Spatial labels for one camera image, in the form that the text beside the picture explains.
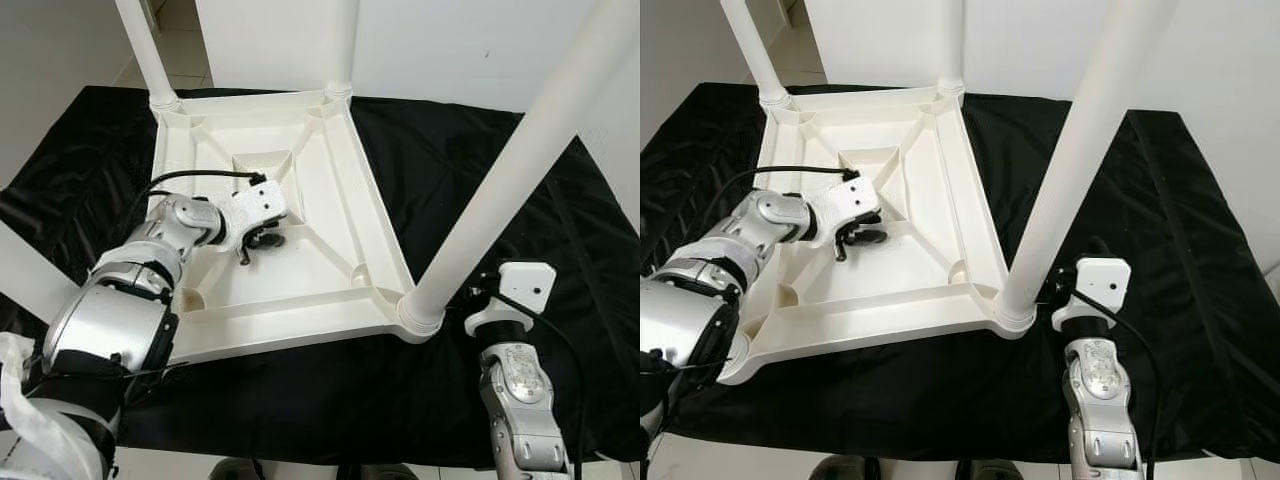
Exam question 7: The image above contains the white plastic table top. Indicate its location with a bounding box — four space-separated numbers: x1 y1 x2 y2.
715 85 1036 386
148 88 446 366

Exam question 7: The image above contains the black cloth table cover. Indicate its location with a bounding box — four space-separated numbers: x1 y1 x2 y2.
0 85 641 466
640 82 1280 461

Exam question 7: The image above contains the grey right robot foot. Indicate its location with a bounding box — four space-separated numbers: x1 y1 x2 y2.
955 460 1021 480
335 462 421 480

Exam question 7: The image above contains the grey robot foot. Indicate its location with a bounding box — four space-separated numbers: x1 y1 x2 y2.
955 460 1021 480
205 458 266 480
335 462 421 480
808 455 866 480

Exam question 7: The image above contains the grey left robot foot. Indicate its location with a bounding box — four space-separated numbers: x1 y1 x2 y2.
205 458 266 480
808 455 866 480

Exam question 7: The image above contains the white crumpled cloth strip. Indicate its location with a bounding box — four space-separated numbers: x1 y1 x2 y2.
0 332 106 480

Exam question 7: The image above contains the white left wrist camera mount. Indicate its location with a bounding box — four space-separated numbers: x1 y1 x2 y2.
810 178 883 246
215 183 289 251

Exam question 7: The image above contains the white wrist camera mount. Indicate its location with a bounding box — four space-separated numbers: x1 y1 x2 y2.
215 183 289 251
1050 257 1133 331
810 178 883 246
465 262 558 336

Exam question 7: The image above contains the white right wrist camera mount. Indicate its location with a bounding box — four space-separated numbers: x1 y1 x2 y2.
1050 257 1133 331
465 262 558 336

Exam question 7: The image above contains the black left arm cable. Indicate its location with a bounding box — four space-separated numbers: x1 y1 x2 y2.
140 168 266 216
735 165 861 216

